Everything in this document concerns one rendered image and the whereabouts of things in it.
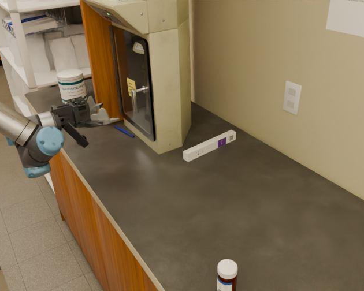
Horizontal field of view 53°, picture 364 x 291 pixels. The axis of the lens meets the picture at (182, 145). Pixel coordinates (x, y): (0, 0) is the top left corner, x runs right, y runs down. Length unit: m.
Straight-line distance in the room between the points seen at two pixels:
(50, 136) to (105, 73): 0.63
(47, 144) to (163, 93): 0.49
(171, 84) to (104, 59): 0.38
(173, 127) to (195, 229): 0.48
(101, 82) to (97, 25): 0.24
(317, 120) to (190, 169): 0.48
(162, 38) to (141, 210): 0.58
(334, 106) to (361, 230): 0.40
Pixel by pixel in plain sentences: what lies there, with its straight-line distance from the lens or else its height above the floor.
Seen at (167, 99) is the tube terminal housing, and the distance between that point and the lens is 1.37.
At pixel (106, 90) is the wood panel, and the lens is 1.67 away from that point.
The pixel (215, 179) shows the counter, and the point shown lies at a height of 0.94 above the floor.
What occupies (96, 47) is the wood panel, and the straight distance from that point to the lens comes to 1.61.
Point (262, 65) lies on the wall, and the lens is 1.49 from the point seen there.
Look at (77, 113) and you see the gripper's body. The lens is 1.26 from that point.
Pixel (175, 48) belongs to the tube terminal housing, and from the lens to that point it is 1.33.
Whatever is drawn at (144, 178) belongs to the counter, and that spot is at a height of 0.94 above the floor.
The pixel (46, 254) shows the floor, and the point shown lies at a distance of 2.51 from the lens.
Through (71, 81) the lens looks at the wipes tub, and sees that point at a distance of 1.95.
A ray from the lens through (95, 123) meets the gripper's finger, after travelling 1.26.
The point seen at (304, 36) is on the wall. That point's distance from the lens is 1.33.
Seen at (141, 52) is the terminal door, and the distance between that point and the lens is 1.32.
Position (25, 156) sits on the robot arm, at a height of 1.13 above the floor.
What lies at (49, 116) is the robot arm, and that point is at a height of 1.20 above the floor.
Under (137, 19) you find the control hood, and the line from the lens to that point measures 1.24.
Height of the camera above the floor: 1.70
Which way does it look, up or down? 30 degrees down
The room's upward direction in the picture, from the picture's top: 2 degrees counter-clockwise
